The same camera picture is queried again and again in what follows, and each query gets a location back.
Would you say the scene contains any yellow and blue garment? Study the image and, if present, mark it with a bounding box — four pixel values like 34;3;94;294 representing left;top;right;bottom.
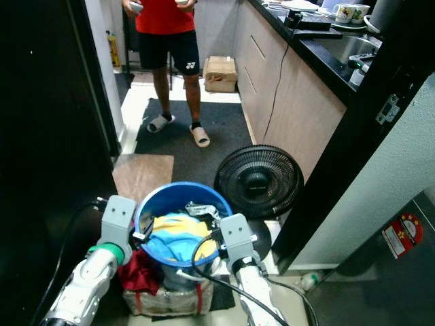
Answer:
141;213;224;264

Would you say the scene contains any black and white garment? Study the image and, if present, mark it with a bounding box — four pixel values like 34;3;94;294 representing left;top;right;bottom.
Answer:
180;201;224;225

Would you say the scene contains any dark red cloth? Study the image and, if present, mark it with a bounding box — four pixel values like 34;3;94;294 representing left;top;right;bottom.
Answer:
117;248;164;296

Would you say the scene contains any blue plastic laundry bucket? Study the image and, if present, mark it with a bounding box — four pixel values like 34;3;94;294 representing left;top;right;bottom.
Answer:
135;181;235;293

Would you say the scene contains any brown wooden board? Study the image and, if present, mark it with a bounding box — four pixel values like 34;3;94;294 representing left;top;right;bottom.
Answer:
112;154;175;203

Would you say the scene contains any woven checked basket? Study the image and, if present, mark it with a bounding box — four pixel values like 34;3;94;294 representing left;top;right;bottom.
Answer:
122;278;215;319

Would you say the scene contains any black round floor fan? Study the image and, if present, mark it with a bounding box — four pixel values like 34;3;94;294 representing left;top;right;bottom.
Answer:
213;143;305;219

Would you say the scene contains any clear plastic bottle green cap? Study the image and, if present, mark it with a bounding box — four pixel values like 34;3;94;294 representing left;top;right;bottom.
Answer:
299;272;324;291

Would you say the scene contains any dark grey floor mat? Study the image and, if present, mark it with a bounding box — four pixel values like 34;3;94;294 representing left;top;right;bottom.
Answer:
133;98;256;184

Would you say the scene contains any black door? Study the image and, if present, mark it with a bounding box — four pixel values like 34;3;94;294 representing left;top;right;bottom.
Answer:
0;0;118;326

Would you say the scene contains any beige kitchen cabinet black counter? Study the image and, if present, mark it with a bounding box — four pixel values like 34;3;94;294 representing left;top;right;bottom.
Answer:
234;0;408;181

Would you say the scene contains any brown cardboard box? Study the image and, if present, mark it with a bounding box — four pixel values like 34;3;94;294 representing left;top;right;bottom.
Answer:
203;56;239;94

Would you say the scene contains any yellow bottle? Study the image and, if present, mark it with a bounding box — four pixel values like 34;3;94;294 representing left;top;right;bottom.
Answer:
107;31;121;69

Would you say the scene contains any person in red shirt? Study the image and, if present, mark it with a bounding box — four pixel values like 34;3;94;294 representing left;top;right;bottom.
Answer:
121;0;211;149

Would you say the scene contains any silver door latch plate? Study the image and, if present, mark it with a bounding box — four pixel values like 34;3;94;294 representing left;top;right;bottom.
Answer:
377;94;402;125

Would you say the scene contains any steel kitchen sink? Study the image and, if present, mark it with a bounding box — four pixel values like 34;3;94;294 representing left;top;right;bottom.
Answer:
330;34;385;72

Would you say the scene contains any white patterned mug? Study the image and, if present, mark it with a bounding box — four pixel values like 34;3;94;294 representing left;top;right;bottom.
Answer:
353;3;372;25
334;3;358;23

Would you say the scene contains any black kettle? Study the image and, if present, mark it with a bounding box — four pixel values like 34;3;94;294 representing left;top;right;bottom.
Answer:
364;0;408;35

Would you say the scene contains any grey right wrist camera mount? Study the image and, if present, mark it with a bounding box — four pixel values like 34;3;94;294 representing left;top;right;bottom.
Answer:
217;213;258;267

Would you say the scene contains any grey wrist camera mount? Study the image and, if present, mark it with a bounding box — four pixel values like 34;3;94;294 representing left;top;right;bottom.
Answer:
217;213;258;267
100;196;138;249

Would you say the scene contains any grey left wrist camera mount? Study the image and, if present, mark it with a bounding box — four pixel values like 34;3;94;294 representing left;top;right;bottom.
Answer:
100;196;138;249

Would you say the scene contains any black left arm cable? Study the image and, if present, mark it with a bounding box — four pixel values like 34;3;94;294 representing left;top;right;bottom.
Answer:
34;197;109;326

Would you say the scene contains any thin black power cord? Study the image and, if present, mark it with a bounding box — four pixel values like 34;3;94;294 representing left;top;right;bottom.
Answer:
265;42;290;140

